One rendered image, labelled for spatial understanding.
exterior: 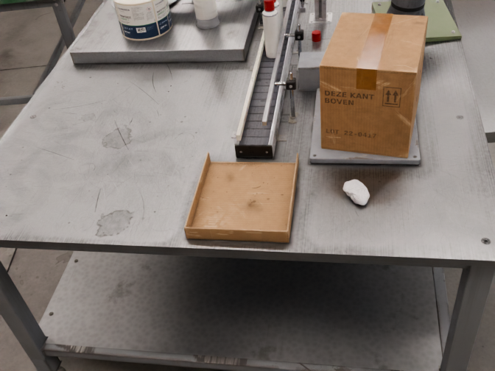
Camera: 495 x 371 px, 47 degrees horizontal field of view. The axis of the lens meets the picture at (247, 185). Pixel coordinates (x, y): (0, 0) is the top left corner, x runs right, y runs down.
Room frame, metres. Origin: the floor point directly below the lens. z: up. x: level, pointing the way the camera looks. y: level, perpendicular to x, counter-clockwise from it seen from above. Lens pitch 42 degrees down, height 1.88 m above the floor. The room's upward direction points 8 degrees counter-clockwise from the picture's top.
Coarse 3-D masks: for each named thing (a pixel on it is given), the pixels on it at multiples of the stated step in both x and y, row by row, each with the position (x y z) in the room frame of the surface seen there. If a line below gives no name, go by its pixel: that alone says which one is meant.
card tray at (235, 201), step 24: (216, 168) 1.27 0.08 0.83; (240, 168) 1.25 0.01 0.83; (264, 168) 1.24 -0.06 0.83; (288, 168) 1.22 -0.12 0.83; (216, 192) 1.16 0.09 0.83; (240, 192) 1.15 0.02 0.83; (264, 192) 1.14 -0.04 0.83; (288, 192) 1.12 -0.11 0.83; (192, 216) 1.07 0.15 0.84; (216, 216) 1.07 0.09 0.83; (240, 216) 1.06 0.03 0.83; (264, 216) 1.04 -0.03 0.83; (288, 216) 1.03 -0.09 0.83; (240, 240) 0.98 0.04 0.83; (264, 240) 0.96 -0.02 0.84; (288, 240) 0.95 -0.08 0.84
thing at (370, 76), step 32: (352, 32) 1.41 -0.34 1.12; (384, 32) 1.39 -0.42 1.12; (416, 32) 1.36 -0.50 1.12; (320, 64) 1.27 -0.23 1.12; (352, 64) 1.25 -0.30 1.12; (384, 64) 1.23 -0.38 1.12; (416, 64) 1.21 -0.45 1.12; (320, 96) 1.27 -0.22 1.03; (352, 96) 1.23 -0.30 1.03; (384, 96) 1.20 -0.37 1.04; (416, 96) 1.28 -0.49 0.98; (320, 128) 1.27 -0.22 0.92; (352, 128) 1.23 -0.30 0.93; (384, 128) 1.20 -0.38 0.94
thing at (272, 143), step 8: (296, 0) 2.19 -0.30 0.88; (296, 8) 2.12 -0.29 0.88; (296, 16) 2.09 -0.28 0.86; (296, 24) 2.06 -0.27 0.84; (288, 40) 1.87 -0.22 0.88; (288, 48) 1.81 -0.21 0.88; (288, 56) 1.76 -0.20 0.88; (288, 64) 1.74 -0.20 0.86; (288, 72) 1.73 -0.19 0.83; (280, 88) 1.56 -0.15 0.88; (280, 96) 1.52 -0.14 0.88; (280, 104) 1.49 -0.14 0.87; (280, 112) 1.49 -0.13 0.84; (272, 128) 1.36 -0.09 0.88; (272, 136) 1.32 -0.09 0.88; (272, 144) 1.28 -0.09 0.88; (240, 152) 1.30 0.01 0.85; (248, 152) 1.29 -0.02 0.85; (256, 152) 1.29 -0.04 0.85; (264, 152) 1.28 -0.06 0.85; (272, 152) 1.28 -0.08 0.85
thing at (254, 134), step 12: (288, 24) 1.99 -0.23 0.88; (264, 48) 1.83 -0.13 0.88; (264, 60) 1.75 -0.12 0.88; (264, 72) 1.67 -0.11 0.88; (264, 84) 1.60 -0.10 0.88; (252, 96) 1.54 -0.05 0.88; (264, 96) 1.53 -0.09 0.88; (276, 96) 1.52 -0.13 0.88; (252, 108) 1.47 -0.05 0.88; (252, 120) 1.41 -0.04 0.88; (252, 132) 1.35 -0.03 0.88; (264, 132) 1.34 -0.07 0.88; (240, 144) 1.30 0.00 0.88; (252, 144) 1.29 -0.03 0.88; (264, 144) 1.28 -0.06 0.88
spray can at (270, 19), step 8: (264, 0) 1.77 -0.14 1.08; (272, 0) 1.76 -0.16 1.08; (264, 8) 1.77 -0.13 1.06; (272, 8) 1.76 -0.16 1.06; (264, 16) 1.76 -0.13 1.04; (272, 16) 1.75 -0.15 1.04; (264, 24) 1.76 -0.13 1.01; (272, 24) 1.75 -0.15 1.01; (264, 32) 1.76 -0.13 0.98; (272, 32) 1.75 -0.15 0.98; (264, 40) 1.77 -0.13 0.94; (272, 40) 1.75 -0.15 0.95; (272, 48) 1.75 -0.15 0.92; (272, 56) 1.75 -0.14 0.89
